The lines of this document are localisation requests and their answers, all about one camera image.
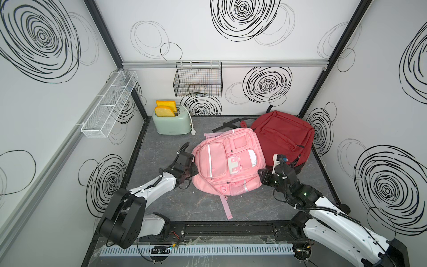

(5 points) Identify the mint green toaster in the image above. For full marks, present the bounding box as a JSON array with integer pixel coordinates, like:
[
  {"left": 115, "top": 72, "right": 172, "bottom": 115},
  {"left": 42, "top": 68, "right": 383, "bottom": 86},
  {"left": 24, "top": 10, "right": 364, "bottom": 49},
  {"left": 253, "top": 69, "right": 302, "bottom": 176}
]
[{"left": 152, "top": 104, "right": 196, "bottom": 135}]

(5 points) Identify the rear yellow toast slice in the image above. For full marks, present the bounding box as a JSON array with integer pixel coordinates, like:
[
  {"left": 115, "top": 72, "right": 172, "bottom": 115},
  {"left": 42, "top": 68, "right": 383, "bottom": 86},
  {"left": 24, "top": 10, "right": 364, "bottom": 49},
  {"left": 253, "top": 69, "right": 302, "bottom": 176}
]
[{"left": 156, "top": 100, "right": 177, "bottom": 112}]

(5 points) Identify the white slotted cable duct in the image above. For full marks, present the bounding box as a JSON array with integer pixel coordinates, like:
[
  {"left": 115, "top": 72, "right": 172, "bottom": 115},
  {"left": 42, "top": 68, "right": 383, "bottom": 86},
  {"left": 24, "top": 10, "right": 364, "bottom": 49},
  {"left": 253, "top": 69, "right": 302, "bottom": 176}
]
[{"left": 100, "top": 244, "right": 295, "bottom": 257}]

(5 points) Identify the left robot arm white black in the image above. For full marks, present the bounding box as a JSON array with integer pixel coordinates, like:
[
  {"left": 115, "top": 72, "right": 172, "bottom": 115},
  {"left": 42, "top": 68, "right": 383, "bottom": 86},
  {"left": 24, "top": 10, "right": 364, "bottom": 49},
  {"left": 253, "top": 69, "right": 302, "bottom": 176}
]
[{"left": 96, "top": 151, "right": 198, "bottom": 249}]

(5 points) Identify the front yellow toast slice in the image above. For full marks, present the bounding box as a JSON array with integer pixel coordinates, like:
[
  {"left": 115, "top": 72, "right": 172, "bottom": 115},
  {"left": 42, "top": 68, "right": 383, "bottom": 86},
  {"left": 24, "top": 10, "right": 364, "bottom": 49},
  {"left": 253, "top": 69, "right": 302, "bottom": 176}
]
[{"left": 154, "top": 106, "right": 175, "bottom": 117}]

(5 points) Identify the yellow toast slice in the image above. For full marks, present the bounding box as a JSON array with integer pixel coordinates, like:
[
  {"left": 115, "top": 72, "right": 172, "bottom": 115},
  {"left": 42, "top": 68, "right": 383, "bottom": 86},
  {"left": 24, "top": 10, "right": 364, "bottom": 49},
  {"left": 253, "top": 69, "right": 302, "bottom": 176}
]
[
  {"left": 156, "top": 100, "right": 177, "bottom": 112},
  {"left": 154, "top": 106, "right": 175, "bottom": 117}
]

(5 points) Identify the pink tape outline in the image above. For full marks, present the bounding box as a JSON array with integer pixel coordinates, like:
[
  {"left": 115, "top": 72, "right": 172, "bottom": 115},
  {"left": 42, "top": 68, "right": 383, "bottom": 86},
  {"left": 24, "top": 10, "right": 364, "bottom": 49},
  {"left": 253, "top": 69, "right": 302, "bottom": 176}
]
[{"left": 192, "top": 128, "right": 266, "bottom": 220}]

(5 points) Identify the white mesh wall shelf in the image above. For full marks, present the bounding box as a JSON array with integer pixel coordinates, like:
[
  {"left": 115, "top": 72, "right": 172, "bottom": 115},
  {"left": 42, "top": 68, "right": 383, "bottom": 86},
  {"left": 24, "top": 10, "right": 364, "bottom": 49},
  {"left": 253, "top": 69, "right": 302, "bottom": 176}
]
[{"left": 81, "top": 70, "right": 138, "bottom": 139}]

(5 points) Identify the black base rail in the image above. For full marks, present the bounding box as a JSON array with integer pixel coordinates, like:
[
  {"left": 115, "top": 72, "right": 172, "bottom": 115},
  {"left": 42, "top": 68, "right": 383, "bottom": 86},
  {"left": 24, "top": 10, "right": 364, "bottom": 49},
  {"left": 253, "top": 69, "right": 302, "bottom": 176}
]
[{"left": 139, "top": 220, "right": 311, "bottom": 241}]

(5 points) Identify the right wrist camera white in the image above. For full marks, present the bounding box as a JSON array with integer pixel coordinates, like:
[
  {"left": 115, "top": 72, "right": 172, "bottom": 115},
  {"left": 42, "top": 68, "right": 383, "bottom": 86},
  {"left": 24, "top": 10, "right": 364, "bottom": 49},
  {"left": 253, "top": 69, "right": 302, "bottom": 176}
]
[{"left": 272, "top": 154, "right": 285, "bottom": 176}]

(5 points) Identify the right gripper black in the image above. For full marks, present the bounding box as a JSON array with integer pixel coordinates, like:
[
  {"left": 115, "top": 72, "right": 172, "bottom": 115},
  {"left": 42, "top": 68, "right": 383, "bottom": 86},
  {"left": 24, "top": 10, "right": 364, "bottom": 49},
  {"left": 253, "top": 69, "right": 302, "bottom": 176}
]
[{"left": 255, "top": 168, "right": 290, "bottom": 198}]

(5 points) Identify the black wire basket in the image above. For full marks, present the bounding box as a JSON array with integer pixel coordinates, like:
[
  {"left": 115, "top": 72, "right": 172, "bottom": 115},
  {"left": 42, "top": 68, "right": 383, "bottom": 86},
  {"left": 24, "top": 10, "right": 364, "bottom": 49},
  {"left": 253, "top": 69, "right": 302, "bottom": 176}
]
[{"left": 172, "top": 61, "right": 223, "bottom": 97}]

